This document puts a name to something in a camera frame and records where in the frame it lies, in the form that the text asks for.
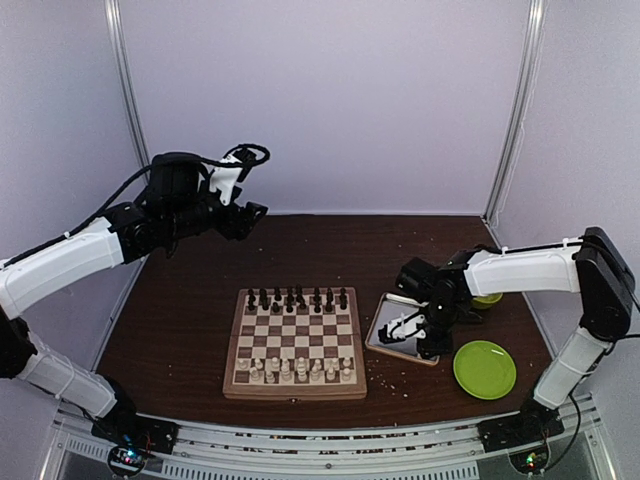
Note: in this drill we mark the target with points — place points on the wooden chess board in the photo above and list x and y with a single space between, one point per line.
310 324

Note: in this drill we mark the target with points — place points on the aluminium corner post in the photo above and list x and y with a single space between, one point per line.
118 43
515 128

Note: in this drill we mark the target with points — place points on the black chess piece far left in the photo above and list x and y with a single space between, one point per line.
251 299

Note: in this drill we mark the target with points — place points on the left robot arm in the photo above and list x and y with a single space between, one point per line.
177 196

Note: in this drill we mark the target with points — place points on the right aluminium corner post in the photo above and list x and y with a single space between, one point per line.
515 128

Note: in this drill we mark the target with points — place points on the white chess piece one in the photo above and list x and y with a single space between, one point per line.
285 371

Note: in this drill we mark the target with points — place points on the small green bowl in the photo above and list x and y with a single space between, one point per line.
486 302

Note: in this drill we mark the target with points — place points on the white chess piece seven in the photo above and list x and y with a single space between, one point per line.
331 370

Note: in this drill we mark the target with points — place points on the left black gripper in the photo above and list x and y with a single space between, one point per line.
240 220

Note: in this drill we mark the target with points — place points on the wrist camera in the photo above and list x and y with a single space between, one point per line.
233 168
402 328

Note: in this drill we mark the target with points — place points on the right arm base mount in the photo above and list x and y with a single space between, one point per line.
531 424

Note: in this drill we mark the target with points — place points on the black chess piece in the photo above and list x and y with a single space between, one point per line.
343 298
251 299

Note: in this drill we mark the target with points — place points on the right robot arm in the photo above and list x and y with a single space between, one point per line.
589 265

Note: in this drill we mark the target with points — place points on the white chess piece five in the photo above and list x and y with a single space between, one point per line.
301 370

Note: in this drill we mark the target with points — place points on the metal tray with wood rim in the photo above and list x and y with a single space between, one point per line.
389 307

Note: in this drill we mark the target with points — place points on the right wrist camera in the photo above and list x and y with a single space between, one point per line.
402 328

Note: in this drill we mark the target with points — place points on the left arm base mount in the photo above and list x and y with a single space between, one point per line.
144 434

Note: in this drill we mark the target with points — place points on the black chess piece far right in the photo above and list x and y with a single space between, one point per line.
343 298

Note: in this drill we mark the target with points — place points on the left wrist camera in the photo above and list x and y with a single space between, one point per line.
233 168

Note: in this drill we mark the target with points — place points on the white chess piece three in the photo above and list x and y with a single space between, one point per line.
315 371

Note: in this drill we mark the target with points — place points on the left aluminium corner post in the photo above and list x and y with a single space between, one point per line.
118 43

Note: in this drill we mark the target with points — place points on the aluminium front rail frame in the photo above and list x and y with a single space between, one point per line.
443 450

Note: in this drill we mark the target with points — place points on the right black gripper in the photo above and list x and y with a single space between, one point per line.
444 346

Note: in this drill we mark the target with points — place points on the white chess piece four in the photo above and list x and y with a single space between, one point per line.
346 370

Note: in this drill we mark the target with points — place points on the green plate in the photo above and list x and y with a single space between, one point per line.
484 370

